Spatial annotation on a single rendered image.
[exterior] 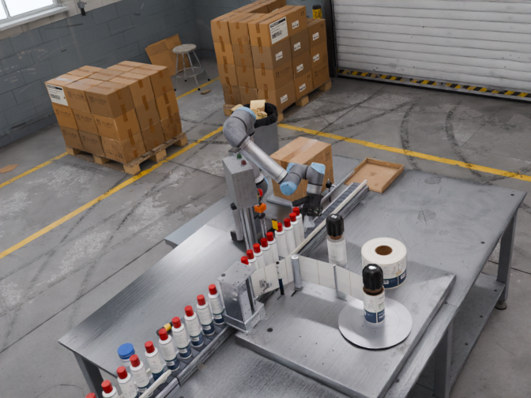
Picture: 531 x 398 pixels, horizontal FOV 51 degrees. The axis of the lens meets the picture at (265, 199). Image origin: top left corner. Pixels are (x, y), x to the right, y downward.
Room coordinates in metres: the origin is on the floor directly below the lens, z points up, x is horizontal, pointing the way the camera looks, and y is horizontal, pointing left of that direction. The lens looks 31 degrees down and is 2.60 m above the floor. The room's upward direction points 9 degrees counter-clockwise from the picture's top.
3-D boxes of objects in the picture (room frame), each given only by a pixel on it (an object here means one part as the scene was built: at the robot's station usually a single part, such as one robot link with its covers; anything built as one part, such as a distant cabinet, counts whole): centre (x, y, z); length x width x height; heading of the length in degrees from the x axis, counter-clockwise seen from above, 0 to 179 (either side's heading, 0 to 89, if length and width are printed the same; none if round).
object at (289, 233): (2.29, -0.09, 0.98); 0.05 x 0.05 x 0.20
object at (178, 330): (1.70, 0.43, 0.98); 0.05 x 0.05 x 0.20
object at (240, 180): (2.21, 0.10, 1.38); 0.17 x 0.10 x 0.19; 14
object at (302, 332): (1.85, -0.29, 0.86); 0.80 x 0.67 x 0.05; 139
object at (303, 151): (2.95, -0.24, 0.99); 0.30 x 0.24 x 0.27; 134
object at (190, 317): (1.76, 0.38, 0.98); 0.05 x 0.05 x 0.20
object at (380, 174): (2.99, -0.69, 0.85); 0.30 x 0.26 x 0.04; 139
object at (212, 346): (2.24, -0.04, 0.85); 1.65 x 0.11 x 0.05; 139
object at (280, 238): (2.26, -0.04, 0.98); 0.05 x 0.05 x 0.20
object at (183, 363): (2.24, -0.04, 0.86); 1.65 x 0.08 x 0.04; 139
